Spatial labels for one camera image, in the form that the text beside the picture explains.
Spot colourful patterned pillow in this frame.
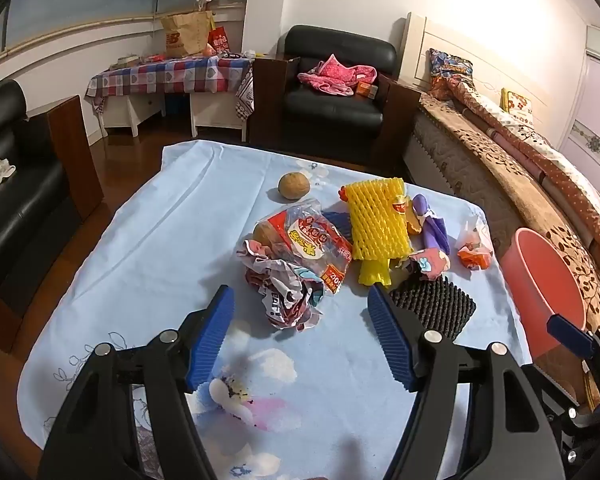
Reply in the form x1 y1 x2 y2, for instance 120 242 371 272
428 48 475 101

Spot orange box on armchair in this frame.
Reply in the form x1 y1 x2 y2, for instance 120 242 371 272
355 81 378 100

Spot purple face mask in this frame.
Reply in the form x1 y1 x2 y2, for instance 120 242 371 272
412 194 451 256

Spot pink clothing on armchair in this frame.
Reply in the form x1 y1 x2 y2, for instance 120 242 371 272
298 54 377 96

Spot black leather armchair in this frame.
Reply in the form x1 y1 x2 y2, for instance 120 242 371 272
277 24 400 162

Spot dark wooden side cabinet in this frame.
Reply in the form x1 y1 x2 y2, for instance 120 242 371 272
28 96 104 220

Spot orange polka dot quilt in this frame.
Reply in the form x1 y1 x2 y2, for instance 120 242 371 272
446 76 600 245

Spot yellow foam fruit net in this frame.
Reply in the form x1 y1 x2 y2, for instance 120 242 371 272
345 178 412 287

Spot small orange snack packet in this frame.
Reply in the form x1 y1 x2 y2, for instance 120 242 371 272
456 216 494 270

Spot lilac wardrobe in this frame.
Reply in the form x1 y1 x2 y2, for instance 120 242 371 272
560 26 600 192

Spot red gift bag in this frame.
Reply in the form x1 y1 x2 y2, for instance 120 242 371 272
208 26 230 53

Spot brown paper shopping bag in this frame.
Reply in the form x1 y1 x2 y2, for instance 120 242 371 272
160 11 214 58

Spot black leather sofa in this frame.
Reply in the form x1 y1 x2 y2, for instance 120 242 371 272
0 79 82 316

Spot red foam fruit net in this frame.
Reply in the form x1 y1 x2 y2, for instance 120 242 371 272
338 186 349 203

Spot blue foam fruit net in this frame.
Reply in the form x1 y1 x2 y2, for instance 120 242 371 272
323 210 353 244

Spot yellow floral pillow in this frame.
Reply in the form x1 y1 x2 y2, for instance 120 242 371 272
501 88 533 127

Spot pink cartoon wrapper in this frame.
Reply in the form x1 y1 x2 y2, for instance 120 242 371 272
407 248 451 281

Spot printed paper wrapper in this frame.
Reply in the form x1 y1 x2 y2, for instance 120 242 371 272
236 238 325 332

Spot white wooden headboard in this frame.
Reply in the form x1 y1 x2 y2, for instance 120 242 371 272
398 11 550 126

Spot black foam fruit net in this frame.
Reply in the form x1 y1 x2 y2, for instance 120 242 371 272
389 276 477 340

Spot pink plastic trash bucket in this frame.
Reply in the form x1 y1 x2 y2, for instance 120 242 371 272
500 228 586 360

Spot checkered cloth side table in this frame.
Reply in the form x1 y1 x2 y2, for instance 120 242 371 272
85 54 251 142

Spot clear red snack bag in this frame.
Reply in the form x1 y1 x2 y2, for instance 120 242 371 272
256 198 352 294

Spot brown round fruit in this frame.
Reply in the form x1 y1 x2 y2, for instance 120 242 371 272
277 172 311 200
252 221 279 252

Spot bed with brown blanket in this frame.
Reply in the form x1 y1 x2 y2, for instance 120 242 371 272
406 93 600 330

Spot yellow fruit peel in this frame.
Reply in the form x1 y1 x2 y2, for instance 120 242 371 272
404 197 422 235

